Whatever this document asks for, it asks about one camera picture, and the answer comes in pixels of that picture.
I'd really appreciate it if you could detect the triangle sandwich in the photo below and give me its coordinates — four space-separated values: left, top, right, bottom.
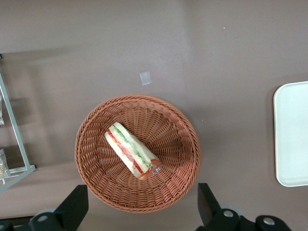
104 122 162 180

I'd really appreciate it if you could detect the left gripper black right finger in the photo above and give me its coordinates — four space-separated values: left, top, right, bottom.
196 182 256 231

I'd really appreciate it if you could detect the clear bagged cracker snack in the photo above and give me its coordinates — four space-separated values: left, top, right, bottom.
0 148 12 180

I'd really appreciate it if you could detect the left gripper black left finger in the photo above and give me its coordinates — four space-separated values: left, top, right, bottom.
28 184 89 231

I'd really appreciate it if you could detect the brown round wicker basket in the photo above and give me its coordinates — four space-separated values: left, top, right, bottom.
75 94 202 214

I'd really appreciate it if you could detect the beige plastic tray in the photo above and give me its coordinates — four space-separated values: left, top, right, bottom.
273 81 308 188

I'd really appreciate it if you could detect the silver metal wire rack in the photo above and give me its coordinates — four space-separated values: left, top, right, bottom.
0 54 37 193

